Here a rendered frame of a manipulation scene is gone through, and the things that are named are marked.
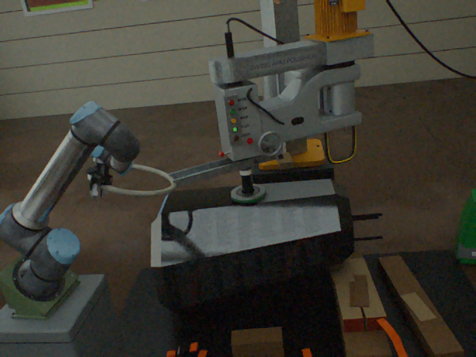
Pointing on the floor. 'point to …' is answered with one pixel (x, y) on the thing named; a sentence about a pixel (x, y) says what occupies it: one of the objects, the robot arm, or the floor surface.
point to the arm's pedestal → (67, 326)
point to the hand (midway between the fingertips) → (96, 196)
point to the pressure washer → (467, 231)
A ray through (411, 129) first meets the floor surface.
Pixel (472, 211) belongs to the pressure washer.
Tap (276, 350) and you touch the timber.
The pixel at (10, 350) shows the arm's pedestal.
